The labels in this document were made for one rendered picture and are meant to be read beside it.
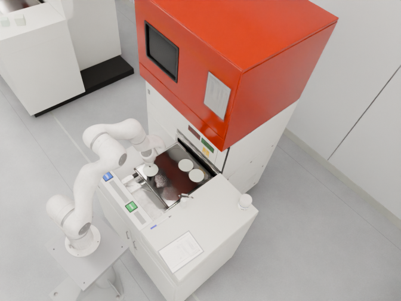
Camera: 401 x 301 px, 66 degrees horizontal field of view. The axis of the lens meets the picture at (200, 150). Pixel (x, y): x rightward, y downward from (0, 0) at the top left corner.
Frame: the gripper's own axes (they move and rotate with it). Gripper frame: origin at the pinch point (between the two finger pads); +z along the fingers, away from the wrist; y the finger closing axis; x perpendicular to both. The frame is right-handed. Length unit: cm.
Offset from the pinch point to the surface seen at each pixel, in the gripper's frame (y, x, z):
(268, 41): -51, 54, -74
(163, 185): 15.8, 10.4, -4.2
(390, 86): -81, 172, 12
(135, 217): 36.7, -2.0, -20.7
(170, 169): 4.7, 13.4, 1.0
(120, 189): 21.6, -14.8, -13.1
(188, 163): -1.5, 24.3, 3.8
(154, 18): -65, -2, -59
